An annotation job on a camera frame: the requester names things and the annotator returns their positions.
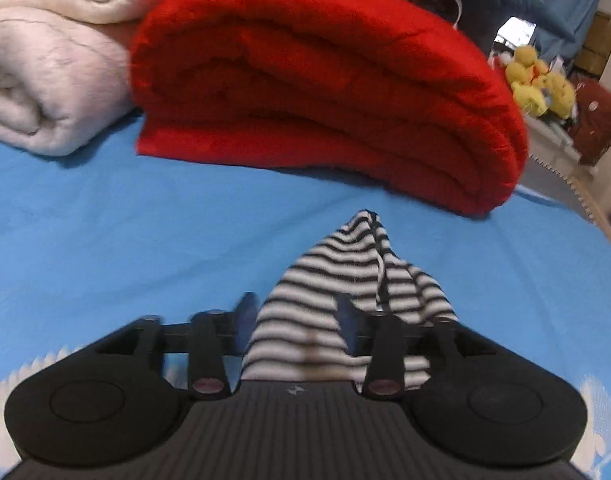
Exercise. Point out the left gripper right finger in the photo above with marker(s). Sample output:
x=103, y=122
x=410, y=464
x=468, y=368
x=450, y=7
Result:
x=386, y=339

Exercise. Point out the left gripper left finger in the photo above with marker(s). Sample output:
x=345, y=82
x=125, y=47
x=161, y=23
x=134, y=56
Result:
x=207, y=339

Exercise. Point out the black white striped hoodie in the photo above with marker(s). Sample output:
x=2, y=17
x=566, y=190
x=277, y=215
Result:
x=308, y=328

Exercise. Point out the blue white patterned bedsheet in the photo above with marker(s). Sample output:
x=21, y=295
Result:
x=94, y=240

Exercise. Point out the folded red blanket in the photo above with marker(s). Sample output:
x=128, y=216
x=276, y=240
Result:
x=379, y=87

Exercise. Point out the yellow plush toys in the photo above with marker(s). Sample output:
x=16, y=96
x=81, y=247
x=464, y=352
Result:
x=538, y=90

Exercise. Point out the folded white quilt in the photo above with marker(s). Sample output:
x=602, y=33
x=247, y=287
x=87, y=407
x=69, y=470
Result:
x=64, y=70

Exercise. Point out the teal shark plush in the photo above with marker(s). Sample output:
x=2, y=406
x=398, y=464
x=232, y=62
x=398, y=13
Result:
x=481, y=19

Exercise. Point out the blue curtain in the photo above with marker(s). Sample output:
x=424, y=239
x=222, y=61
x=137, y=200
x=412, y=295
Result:
x=578, y=16

